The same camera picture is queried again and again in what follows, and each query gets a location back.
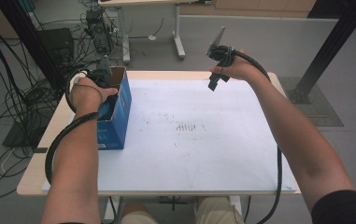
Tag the person's right hand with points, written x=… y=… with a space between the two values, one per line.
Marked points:
x=241 y=69

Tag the person in beige clothes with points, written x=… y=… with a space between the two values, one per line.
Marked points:
x=216 y=213

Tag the black floor plate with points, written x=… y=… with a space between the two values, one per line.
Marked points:
x=20 y=137

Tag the black metal post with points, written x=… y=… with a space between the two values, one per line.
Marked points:
x=29 y=40
x=331 y=43

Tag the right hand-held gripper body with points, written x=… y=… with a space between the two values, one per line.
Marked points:
x=217 y=51

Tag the black shirt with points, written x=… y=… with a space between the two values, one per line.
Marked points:
x=344 y=208

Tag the white table mat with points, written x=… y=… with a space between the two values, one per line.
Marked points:
x=182 y=155

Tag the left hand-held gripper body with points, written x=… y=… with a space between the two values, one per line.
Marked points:
x=104 y=67

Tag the person's left hand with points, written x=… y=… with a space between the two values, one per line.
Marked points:
x=85 y=96

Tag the black computer case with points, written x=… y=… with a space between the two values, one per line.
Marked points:
x=55 y=42

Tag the white-legged desk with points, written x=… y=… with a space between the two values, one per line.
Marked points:
x=178 y=37

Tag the black tape strip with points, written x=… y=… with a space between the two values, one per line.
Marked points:
x=40 y=150

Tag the blue cardboard box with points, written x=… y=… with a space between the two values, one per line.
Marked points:
x=119 y=124

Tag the light wooden table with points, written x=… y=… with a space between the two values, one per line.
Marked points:
x=31 y=185

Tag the grey device on stand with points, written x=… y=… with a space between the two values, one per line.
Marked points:
x=99 y=28

